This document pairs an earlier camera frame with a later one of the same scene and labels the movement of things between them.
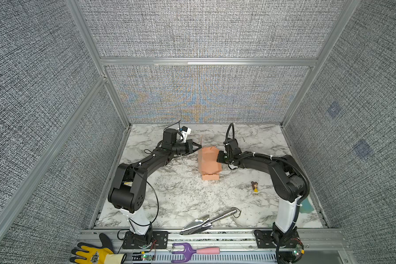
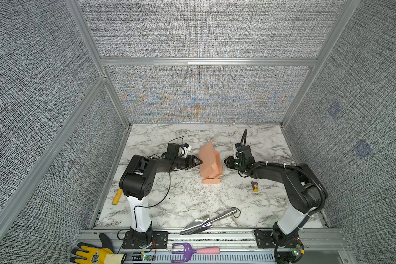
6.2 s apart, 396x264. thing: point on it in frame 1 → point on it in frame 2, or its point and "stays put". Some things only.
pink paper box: x=208 y=164 stays put
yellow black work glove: x=87 y=254 stays put
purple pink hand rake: x=191 y=251 stays put
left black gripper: x=188 y=144 → x=192 y=164
